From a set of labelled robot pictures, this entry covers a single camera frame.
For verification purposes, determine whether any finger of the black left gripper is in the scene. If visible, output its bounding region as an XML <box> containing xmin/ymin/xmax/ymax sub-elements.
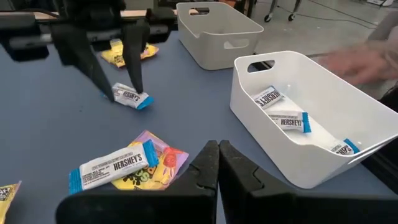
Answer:
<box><xmin>50</xmin><ymin>23</ymin><xmax>116</xmax><ymax>103</ymax></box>
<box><xmin>122</xmin><ymin>21</ymin><xmax>151</xmax><ymax>95</ymax></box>

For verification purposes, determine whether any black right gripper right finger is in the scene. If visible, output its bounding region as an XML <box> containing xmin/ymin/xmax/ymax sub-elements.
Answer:
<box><xmin>219</xmin><ymin>139</ymin><xmax>296</xmax><ymax>224</ymax></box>

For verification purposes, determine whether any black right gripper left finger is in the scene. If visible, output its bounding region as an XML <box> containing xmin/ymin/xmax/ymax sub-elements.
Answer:
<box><xmin>169</xmin><ymin>139</ymin><xmax>220</xmax><ymax>224</ymax></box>

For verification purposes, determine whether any yellow pink candy pack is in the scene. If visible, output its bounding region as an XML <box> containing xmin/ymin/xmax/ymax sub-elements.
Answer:
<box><xmin>0</xmin><ymin>180</ymin><xmax>22</xmax><ymax>224</ymax></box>
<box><xmin>111</xmin><ymin>129</ymin><xmax>190</xmax><ymax>191</ymax></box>

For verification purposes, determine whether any white blue Hershey's bar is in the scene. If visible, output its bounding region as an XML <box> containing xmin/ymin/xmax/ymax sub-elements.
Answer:
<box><xmin>266</xmin><ymin>110</ymin><xmax>312</xmax><ymax>134</ymax></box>
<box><xmin>251</xmin><ymin>85</ymin><xmax>284</xmax><ymax>110</ymax></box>
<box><xmin>68</xmin><ymin>139</ymin><xmax>160</xmax><ymax>196</ymax></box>
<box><xmin>330</xmin><ymin>138</ymin><xmax>361</xmax><ymax>156</ymax></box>
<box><xmin>104</xmin><ymin>82</ymin><xmax>155</xmax><ymax>111</ymax></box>

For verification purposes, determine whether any wooden side board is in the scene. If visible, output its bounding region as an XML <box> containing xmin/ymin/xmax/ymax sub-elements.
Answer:
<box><xmin>32</xmin><ymin>9</ymin><xmax>149</xmax><ymax>20</ymax></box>

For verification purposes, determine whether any light grey plastic bin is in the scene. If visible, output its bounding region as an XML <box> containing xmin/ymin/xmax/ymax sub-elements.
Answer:
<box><xmin>175</xmin><ymin>1</ymin><xmax>265</xmax><ymax>71</ymax></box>

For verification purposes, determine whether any white plastic bin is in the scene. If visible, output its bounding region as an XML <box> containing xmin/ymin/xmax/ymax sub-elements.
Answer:
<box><xmin>229</xmin><ymin>50</ymin><xmax>398</xmax><ymax>190</ymax></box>

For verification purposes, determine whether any grey office chair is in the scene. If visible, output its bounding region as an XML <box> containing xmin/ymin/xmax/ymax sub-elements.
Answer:
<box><xmin>263</xmin><ymin>0</ymin><xmax>303</xmax><ymax>23</ymax></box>

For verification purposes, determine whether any person's hand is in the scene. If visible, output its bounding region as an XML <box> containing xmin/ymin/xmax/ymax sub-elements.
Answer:
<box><xmin>317</xmin><ymin>40</ymin><xmax>398</xmax><ymax>86</ymax></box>

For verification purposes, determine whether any black aluminium table frame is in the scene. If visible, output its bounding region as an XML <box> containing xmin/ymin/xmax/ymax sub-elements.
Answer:
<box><xmin>361</xmin><ymin>136</ymin><xmax>398</xmax><ymax>195</ymax></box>

